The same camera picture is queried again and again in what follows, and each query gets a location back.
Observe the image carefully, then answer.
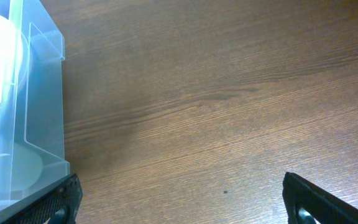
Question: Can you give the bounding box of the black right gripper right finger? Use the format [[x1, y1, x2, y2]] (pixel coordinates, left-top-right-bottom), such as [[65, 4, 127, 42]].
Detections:
[[282, 172, 358, 224]]

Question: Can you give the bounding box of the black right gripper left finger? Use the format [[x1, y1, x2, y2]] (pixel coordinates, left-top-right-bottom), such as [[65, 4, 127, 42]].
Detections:
[[0, 174, 83, 224]]

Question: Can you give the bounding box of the clear plastic storage bin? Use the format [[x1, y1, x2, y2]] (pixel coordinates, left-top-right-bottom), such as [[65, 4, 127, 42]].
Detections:
[[0, 0, 70, 211]]

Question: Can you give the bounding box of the mint green cup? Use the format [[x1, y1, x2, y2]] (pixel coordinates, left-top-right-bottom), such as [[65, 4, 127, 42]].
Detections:
[[11, 144, 43, 191]]

